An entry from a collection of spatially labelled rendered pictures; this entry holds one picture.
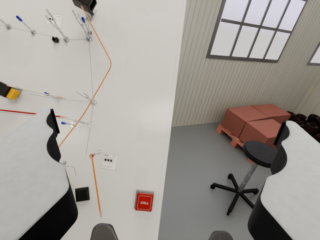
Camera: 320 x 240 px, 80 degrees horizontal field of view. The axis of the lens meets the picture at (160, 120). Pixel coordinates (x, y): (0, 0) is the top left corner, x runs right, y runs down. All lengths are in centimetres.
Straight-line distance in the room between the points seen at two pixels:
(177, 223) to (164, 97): 146
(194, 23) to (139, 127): 203
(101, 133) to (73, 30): 35
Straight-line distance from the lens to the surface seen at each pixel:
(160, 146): 64
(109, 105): 65
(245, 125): 292
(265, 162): 186
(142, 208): 64
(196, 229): 198
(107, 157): 65
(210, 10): 263
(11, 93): 68
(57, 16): 79
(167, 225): 192
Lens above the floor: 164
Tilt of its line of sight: 31 degrees down
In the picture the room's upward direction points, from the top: 11 degrees clockwise
